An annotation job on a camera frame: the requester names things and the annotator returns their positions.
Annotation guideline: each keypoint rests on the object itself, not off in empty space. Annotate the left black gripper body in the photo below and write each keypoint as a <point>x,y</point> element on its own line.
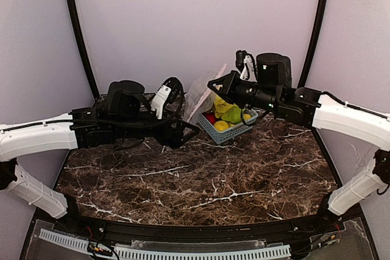
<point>175,135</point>

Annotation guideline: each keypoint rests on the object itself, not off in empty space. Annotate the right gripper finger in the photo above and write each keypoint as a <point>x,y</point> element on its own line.
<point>223,82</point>
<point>222,95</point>

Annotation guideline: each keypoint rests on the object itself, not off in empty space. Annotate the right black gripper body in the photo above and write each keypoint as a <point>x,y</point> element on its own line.
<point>232,87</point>

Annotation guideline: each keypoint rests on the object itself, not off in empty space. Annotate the napa cabbage toy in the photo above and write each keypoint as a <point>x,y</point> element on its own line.
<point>220,107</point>

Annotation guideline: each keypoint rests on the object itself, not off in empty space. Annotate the clear zip top bag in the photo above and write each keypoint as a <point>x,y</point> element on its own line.
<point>199,97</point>

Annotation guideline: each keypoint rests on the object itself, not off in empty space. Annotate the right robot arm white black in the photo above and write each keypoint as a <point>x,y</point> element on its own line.
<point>265,82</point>

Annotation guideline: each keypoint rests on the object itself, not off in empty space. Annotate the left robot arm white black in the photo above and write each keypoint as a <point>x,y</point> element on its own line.
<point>125,112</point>

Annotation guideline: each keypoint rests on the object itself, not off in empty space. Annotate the green pepper toy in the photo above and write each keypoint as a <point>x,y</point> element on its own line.
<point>233,115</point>

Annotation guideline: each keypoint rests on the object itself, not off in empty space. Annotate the red pepper toy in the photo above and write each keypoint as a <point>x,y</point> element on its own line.
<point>210,117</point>

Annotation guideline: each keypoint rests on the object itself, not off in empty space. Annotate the yellow lemon toy front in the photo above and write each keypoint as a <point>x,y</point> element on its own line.
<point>221,125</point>

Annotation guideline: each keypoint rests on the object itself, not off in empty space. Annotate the light blue plastic basket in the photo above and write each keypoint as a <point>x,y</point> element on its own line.
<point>222,136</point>

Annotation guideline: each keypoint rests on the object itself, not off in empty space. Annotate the small yellow fruit toy right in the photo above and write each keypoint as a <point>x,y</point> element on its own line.
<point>246,116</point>

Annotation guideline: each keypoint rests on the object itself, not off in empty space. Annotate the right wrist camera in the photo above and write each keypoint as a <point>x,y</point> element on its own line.
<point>245,64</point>

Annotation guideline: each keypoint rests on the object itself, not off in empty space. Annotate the white cable duct strip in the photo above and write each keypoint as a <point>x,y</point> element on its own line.
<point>158,250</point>

